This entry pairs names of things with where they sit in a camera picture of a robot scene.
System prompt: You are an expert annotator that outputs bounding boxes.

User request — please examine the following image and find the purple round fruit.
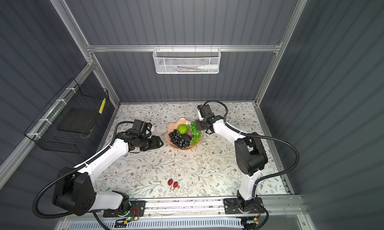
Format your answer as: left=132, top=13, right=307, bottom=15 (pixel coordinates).
left=183, top=134, right=192, bottom=141

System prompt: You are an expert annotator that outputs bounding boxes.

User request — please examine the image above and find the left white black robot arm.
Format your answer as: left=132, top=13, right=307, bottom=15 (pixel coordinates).
left=53, top=120, right=164, bottom=216

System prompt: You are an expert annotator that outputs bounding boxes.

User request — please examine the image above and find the right black corrugated cable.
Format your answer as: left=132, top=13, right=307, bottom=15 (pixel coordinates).
left=203, top=100, right=300, bottom=230

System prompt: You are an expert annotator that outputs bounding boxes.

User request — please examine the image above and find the dark purple grape bunch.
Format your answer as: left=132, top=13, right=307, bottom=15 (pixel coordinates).
left=169, top=129, right=191, bottom=149

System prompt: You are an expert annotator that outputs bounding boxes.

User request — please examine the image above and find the white marker in basket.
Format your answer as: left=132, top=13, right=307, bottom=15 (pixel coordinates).
left=198, top=64, right=219, bottom=71

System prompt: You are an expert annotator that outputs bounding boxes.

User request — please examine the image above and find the left black corrugated cable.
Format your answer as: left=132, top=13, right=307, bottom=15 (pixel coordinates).
left=32, top=121, right=136, bottom=230

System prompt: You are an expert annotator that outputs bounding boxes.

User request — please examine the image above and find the green grape bunch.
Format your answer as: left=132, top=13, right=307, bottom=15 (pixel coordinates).
left=189, top=121, right=202, bottom=145

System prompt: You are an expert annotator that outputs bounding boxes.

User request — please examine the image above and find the black corrugated cable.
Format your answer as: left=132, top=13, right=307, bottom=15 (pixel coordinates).
left=203, top=100, right=300, bottom=230
left=32, top=121, right=136, bottom=230

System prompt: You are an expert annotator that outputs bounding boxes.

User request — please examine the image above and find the white wire mesh basket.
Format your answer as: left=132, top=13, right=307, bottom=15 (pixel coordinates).
left=153, top=46, right=222, bottom=74

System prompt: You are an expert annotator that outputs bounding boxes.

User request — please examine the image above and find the red cherry pair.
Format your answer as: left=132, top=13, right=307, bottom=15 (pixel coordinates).
left=168, top=179, right=179, bottom=190

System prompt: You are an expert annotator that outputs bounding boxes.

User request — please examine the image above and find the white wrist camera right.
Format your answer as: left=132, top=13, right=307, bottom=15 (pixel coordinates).
left=198, top=105, right=205, bottom=121

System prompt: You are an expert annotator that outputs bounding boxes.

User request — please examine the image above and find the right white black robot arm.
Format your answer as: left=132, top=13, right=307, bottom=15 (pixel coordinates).
left=196, top=104, right=268, bottom=213

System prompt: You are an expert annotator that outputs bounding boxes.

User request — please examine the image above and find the floral table mat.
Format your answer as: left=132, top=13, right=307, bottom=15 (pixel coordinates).
left=96, top=103, right=242, bottom=198

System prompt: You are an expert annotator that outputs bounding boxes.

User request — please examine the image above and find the black wire basket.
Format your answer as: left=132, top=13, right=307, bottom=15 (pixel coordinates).
left=24, top=80, right=109, bottom=153

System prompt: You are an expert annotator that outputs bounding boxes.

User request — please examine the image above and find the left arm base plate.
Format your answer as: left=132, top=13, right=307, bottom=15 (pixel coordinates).
left=103, top=201, right=146, bottom=218

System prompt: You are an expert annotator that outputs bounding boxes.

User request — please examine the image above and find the bright green round fruit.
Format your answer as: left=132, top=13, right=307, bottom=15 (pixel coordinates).
left=178, top=124, right=189, bottom=135

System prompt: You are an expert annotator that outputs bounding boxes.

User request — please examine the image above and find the aluminium front rail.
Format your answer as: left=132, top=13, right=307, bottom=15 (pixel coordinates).
left=62, top=195, right=304, bottom=219

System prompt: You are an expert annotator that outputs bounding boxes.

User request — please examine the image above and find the pink faceted fruit bowl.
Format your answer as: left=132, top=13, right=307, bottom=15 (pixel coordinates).
left=165, top=118, right=204, bottom=150

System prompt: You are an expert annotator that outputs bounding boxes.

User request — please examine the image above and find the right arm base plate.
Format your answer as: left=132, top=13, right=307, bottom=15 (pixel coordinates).
left=223, top=198, right=266, bottom=215

